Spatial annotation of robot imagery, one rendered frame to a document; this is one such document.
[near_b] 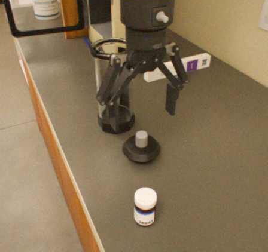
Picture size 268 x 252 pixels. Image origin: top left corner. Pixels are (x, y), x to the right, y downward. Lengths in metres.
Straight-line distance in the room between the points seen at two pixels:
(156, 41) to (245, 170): 0.37
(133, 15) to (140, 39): 0.04
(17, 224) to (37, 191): 0.24
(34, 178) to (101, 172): 1.37
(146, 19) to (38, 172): 1.68
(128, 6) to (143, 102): 0.45
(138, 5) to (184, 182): 0.38
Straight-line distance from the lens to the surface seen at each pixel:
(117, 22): 1.03
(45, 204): 1.86
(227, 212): 0.63
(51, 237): 1.72
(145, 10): 0.48
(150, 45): 0.51
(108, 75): 0.54
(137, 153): 0.66
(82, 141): 0.76
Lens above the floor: 1.43
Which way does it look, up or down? 37 degrees down
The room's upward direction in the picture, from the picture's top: straight up
